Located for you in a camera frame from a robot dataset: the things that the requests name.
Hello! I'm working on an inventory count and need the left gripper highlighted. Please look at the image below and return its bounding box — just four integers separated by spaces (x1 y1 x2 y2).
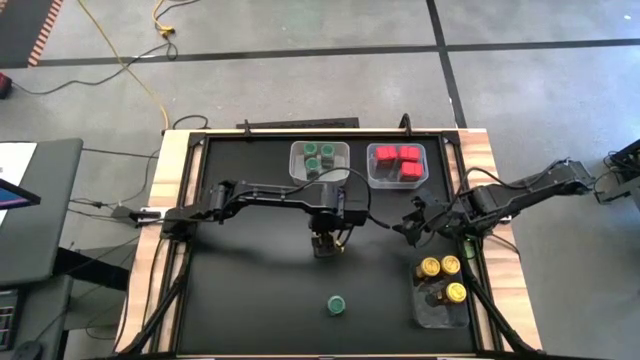
306 209 350 258

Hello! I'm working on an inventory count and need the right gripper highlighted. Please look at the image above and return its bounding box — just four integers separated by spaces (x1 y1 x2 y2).
391 197 467 247

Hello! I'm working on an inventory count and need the red-lid spice tin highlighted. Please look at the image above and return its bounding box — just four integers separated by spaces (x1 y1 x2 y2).
398 144 422 164
398 161 425 183
375 145 400 169

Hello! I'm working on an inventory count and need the clear plastic bin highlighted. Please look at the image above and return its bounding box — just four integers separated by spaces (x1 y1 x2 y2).
409 255 472 330
366 142 430 191

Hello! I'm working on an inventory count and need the clear bin top middle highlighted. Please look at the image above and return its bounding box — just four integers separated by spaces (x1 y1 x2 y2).
288 140 352 187

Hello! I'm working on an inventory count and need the black power strip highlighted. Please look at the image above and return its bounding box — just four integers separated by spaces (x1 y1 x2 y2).
236 117 361 130

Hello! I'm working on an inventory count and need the black desk base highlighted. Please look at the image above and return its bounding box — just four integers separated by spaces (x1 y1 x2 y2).
53 245 132 292

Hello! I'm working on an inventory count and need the gray side desk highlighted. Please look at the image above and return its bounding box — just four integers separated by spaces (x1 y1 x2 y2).
0 138 85 289

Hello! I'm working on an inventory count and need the gray cabinet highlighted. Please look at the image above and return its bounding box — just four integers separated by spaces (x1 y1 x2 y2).
0 273 75 360

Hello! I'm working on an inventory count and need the tablet with lit screen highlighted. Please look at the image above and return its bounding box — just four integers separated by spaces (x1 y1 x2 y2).
0 177 42 211

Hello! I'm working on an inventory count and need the white paper sheet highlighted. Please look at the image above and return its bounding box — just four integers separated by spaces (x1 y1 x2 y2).
0 141 39 226

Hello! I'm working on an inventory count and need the black mat orange striped edge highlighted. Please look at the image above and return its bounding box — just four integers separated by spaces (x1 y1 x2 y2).
0 0 65 69

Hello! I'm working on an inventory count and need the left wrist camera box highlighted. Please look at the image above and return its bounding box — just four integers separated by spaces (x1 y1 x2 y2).
342 190 372 226

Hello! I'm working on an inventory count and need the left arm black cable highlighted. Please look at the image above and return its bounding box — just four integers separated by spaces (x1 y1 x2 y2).
219 167 394 241

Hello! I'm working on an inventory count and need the black cable loop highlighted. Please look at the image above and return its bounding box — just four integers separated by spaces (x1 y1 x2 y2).
172 114 210 131

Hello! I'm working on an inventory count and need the black silver side bracket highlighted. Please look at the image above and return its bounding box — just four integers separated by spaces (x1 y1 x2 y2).
112 205 161 227

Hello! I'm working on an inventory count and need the black equipment with cables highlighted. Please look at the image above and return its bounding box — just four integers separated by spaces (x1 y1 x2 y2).
592 139 640 211

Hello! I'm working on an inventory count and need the yellow plug cable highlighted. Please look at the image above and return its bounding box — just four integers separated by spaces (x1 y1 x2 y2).
151 0 177 37

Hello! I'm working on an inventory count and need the long yellow floor cable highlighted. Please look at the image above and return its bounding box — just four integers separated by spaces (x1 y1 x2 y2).
74 0 174 132

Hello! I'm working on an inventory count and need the black floor cable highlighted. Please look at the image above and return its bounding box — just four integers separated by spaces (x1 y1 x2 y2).
9 42 180 97

